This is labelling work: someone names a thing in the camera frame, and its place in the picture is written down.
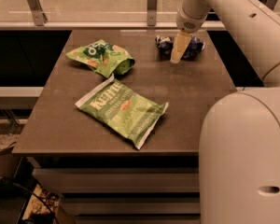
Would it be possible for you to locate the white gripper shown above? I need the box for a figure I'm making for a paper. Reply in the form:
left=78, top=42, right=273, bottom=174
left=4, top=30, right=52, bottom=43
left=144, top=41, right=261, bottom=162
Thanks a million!
left=170, top=6, right=209, bottom=63

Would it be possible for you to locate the blue chip bag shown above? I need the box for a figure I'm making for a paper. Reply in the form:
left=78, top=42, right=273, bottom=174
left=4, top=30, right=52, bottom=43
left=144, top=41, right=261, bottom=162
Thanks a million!
left=155, top=35, right=204, bottom=60

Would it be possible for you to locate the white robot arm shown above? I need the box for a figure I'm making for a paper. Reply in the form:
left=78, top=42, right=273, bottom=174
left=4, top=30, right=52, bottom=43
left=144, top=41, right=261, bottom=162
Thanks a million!
left=171, top=0, right=280, bottom=224

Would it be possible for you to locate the green crumpled snack bag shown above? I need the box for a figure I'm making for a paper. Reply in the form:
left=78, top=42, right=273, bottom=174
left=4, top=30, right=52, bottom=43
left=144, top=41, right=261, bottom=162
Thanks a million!
left=66, top=39, right=135, bottom=78

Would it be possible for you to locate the green Kettle jalapeno chip bag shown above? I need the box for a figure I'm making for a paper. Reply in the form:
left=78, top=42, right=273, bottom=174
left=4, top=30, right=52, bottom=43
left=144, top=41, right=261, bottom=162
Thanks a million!
left=76, top=76, right=169, bottom=149

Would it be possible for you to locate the grey drawer cabinet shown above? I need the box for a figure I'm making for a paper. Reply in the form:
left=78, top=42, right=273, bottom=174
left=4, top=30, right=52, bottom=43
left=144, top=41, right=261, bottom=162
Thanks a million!
left=13, top=30, right=235, bottom=224

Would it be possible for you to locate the black device lower left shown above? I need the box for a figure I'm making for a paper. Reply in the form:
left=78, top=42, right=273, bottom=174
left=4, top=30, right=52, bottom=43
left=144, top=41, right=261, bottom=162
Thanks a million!
left=0, top=176, right=60, bottom=224

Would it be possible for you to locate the middle metal railing post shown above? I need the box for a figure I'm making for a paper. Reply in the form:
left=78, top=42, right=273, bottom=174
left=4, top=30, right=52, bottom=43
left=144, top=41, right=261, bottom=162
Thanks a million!
left=147, top=0, right=158, bottom=26

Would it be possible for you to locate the left metal railing post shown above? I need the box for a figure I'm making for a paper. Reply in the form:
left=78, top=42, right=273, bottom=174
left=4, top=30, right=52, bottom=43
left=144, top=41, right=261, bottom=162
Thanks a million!
left=27, top=0, right=48, bottom=26

